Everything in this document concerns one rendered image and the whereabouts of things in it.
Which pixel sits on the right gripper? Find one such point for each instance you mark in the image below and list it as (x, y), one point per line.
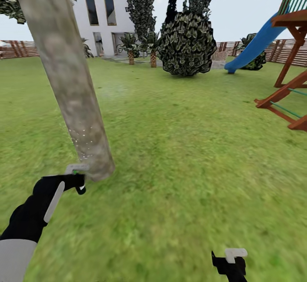
(226, 268)

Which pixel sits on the pesticide atomizer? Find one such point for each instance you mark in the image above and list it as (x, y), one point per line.
(81, 191)

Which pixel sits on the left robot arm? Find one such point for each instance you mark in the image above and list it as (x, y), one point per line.
(19, 240)

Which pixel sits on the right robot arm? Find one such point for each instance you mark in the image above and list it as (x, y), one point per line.
(233, 265)

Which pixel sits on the garden chair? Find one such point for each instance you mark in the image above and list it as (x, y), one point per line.
(220, 56)

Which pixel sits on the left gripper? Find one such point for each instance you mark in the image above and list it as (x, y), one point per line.
(76, 180)

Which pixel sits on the fixed window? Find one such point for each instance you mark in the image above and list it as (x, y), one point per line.
(99, 46)

